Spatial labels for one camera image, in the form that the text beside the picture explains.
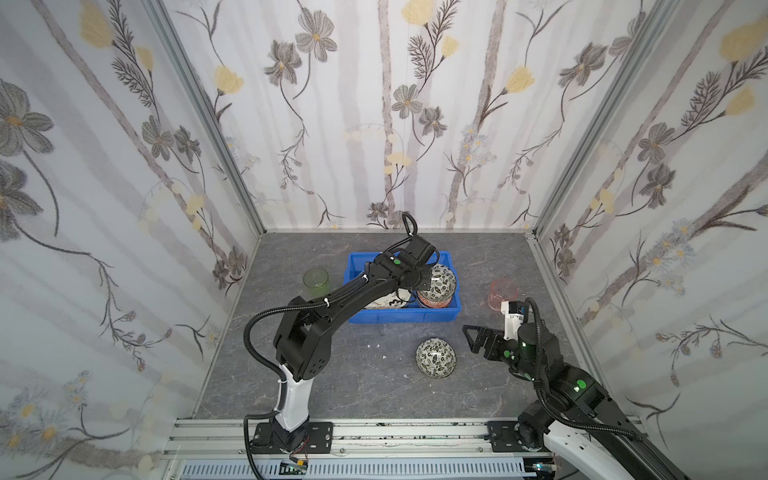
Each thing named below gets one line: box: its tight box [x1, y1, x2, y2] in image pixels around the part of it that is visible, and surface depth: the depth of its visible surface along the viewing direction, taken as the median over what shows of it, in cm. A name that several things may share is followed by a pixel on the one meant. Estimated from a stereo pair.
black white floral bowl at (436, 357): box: [416, 337, 457, 379], surface depth 88 cm
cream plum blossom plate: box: [364, 288, 412, 309], surface depth 97 cm
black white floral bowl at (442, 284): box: [417, 264, 457, 302], surface depth 90 cm
